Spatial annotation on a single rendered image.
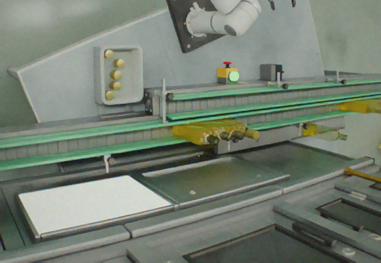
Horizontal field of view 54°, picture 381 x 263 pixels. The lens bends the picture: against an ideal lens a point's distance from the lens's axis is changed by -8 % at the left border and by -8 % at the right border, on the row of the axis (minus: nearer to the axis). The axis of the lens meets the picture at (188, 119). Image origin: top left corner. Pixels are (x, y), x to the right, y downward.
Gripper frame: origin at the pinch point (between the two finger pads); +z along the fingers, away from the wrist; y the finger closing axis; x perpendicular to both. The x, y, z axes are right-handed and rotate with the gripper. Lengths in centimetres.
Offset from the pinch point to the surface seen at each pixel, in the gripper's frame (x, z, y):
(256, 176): 38, 60, 28
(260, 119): -12, 49, 18
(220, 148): 1, 57, 39
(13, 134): 53, 27, 106
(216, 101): 4, 35, 37
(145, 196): 59, 54, 63
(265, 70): -24.8, 27.9, 10.1
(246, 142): -8, 58, 27
